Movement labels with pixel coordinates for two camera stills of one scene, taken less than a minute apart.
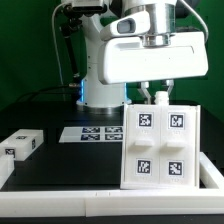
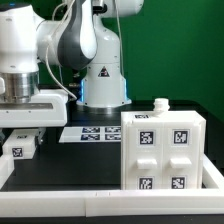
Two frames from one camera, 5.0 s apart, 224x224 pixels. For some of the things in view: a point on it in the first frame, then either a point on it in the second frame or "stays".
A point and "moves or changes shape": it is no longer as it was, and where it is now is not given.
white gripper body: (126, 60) to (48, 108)
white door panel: (177, 145) moves or changes shape
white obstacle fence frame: (208, 200) stays
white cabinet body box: (161, 145) stays
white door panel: (143, 145) moves or changes shape
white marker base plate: (87, 134) stays
